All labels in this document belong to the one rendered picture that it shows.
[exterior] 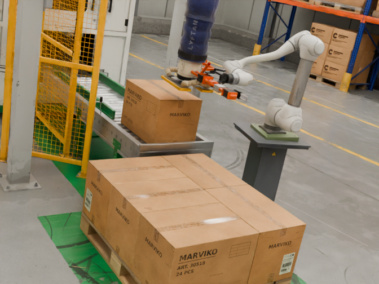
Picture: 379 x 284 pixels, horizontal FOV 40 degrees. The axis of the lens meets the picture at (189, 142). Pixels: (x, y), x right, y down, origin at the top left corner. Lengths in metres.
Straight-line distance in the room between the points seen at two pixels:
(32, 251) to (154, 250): 0.99
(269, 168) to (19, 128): 2.06
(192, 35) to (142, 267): 1.71
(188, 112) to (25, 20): 1.42
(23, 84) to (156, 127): 1.08
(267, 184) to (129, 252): 1.62
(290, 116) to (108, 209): 1.58
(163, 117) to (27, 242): 1.36
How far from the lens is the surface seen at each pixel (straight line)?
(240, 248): 3.10
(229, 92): 3.43
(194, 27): 3.84
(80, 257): 3.61
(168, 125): 4.10
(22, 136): 4.35
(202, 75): 3.77
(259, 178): 4.38
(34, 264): 3.53
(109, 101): 5.22
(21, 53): 4.15
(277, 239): 3.29
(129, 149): 4.12
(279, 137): 4.25
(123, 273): 3.44
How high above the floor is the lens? 1.96
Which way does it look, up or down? 19 degrees down
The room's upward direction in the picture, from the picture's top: 11 degrees clockwise
